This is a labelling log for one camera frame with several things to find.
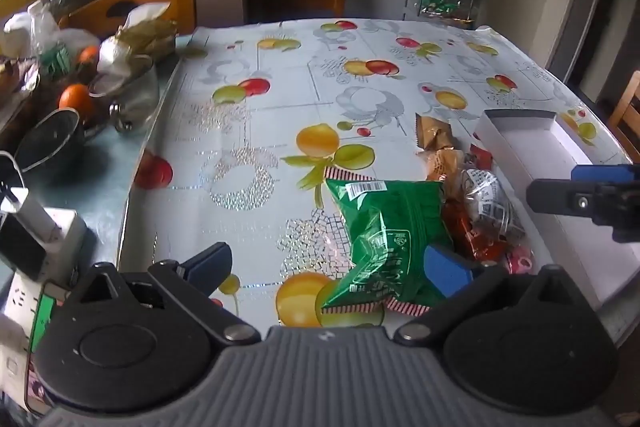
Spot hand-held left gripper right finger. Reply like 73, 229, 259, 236
394, 244, 596, 348

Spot orange fruit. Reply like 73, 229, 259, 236
77, 46, 101, 70
58, 83, 96, 122

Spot newsprint pattern clear packet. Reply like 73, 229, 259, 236
460, 168, 526, 238

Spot green white packet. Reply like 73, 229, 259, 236
40, 44, 73, 80

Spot brown snack packet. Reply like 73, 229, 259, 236
415, 113, 456, 152

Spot green card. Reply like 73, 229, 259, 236
30, 294, 56, 353

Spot pink candy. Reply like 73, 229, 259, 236
505, 244, 536, 275

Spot white tissue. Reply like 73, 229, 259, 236
122, 2, 171, 30

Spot white cardboard box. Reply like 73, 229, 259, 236
472, 108, 640, 308

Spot green wrapped candies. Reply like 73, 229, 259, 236
420, 0, 463, 15

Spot yellow green tissue pack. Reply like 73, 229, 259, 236
114, 18, 178, 58

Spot white power strip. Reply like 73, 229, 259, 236
0, 274, 48, 408

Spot white charger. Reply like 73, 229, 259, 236
0, 187, 88, 283

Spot green snack packet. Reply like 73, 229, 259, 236
320, 167, 448, 319

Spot white plastic bag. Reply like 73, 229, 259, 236
2, 0, 101, 72

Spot fruit print tablecloth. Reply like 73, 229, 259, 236
117, 18, 633, 343

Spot glass jar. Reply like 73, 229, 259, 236
89, 54, 161, 135

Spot white cable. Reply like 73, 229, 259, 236
0, 150, 31, 208

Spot orange clear snack packet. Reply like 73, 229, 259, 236
417, 148, 466, 198

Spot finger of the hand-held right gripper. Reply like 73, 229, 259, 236
571, 164, 640, 182
526, 178, 640, 244

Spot small red snack packet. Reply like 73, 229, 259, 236
469, 144, 496, 170

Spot long red snack packet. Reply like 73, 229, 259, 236
442, 199, 508, 264

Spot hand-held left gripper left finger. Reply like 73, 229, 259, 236
65, 242, 262, 348

